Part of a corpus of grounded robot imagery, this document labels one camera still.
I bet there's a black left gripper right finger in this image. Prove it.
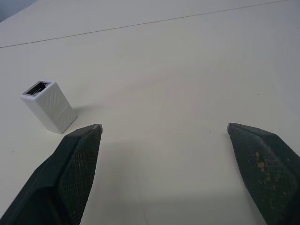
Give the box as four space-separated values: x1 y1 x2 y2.
226 122 300 225

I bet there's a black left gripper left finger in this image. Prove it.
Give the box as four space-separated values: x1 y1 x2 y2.
0 124 104 225

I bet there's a white Ethernet coupler block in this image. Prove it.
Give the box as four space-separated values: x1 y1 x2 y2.
19 80 78 135

